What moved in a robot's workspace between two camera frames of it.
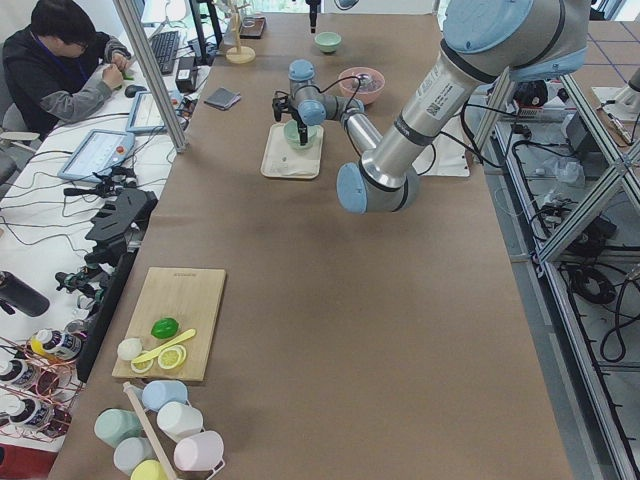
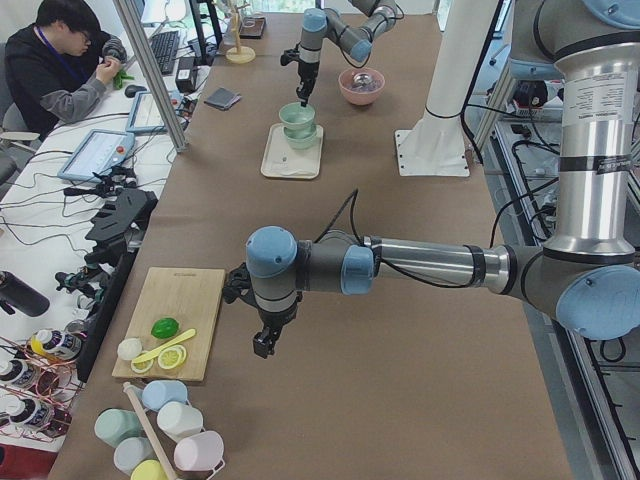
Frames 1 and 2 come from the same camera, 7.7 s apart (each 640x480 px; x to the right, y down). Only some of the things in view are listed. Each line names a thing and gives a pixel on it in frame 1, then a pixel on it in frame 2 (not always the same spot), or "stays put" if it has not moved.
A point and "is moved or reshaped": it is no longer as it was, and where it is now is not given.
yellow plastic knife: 165,345 stays put
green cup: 113,425 stays put
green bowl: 327,42 is moved or reshaped
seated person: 58,68 stays put
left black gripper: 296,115 → 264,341
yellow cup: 148,469 stays put
